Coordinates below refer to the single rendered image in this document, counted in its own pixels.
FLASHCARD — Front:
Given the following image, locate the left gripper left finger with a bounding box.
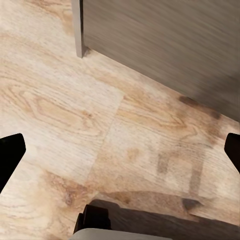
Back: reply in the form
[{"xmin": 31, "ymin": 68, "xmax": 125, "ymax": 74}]
[{"xmin": 0, "ymin": 133, "xmax": 26, "ymax": 193}]

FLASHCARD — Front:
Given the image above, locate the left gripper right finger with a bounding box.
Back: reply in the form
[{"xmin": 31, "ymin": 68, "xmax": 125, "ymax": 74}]
[{"xmin": 224, "ymin": 132, "xmax": 240, "ymax": 173}]

